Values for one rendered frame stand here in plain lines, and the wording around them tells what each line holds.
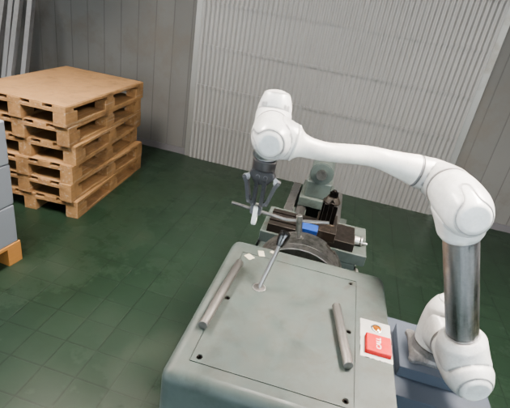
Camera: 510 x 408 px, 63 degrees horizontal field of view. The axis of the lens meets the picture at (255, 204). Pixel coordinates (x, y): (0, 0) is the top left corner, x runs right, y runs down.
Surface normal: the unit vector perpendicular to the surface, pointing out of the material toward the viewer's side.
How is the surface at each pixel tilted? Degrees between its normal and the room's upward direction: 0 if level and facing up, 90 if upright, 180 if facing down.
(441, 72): 90
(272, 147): 88
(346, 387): 0
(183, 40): 90
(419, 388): 0
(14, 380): 0
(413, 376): 90
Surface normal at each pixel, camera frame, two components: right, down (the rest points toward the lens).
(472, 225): -0.09, 0.33
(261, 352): 0.15, -0.88
